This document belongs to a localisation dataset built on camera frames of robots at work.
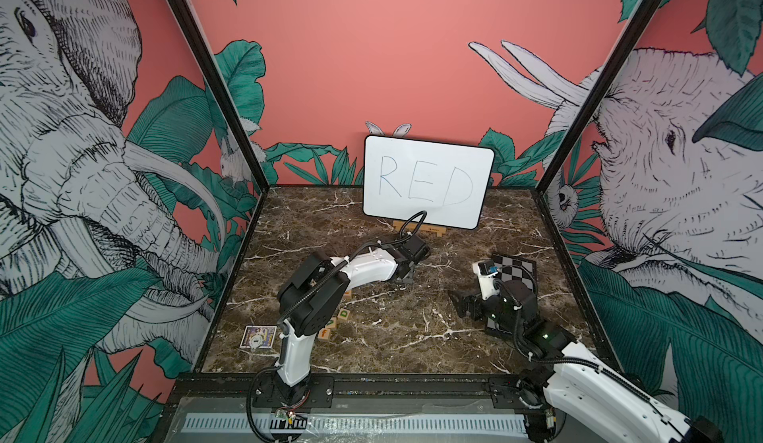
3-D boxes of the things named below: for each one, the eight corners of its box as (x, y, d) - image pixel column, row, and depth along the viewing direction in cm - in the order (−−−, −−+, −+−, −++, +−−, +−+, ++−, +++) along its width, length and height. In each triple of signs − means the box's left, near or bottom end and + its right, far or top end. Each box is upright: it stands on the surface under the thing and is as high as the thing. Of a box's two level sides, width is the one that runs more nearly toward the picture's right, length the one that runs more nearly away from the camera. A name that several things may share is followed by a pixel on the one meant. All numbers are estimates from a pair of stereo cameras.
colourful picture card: (242, 348, 83) (239, 345, 81) (248, 328, 86) (245, 325, 84) (271, 348, 83) (268, 345, 81) (276, 328, 86) (273, 325, 84)
